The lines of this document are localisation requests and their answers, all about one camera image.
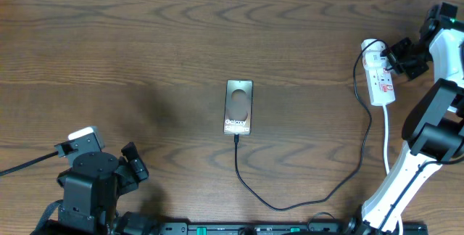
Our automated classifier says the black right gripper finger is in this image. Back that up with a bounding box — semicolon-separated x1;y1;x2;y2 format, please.
384;62;404;75
381;46;397;65

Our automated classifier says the black USB charging cable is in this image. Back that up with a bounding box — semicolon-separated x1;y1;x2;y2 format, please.
233;38;391;212

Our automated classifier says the Galaxy S25 Ultra smartphone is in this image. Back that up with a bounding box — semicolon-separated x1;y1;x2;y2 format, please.
223;80;253;135

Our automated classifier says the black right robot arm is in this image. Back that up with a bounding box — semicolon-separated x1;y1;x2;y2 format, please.
344;2;463;234

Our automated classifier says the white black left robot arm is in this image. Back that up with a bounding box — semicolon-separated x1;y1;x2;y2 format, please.
32;142;157;234

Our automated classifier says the white power strip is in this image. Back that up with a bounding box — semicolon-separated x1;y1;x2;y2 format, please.
361;38;395;107

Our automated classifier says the white power strip cord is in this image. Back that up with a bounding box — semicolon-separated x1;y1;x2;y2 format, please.
382;104;404;235

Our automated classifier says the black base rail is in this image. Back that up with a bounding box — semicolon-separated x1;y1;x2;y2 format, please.
108;211;428;235

